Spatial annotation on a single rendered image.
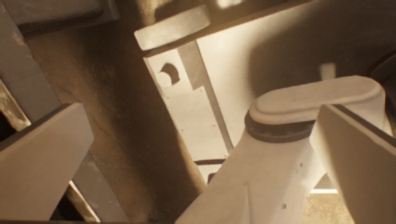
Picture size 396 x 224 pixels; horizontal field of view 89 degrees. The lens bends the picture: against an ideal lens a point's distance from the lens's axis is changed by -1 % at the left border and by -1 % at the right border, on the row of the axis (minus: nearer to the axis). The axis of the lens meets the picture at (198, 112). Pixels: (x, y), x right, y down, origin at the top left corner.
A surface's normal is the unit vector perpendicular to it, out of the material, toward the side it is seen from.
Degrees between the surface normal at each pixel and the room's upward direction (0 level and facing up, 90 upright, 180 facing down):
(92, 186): 90
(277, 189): 90
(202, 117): 0
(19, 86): 90
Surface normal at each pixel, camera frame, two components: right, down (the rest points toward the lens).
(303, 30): -0.28, 0.52
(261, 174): -0.34, -0.84
